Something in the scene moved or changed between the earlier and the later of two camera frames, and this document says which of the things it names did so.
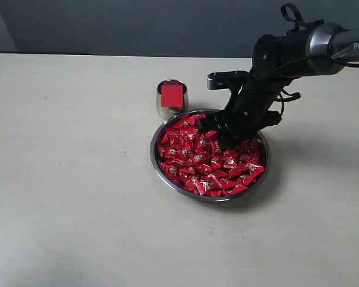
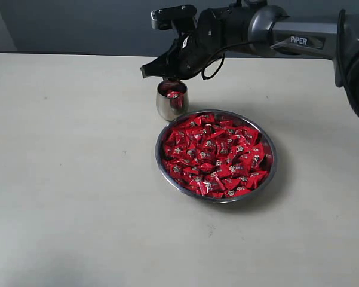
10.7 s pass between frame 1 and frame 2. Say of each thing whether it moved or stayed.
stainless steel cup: stayed
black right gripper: moved
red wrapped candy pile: stayed
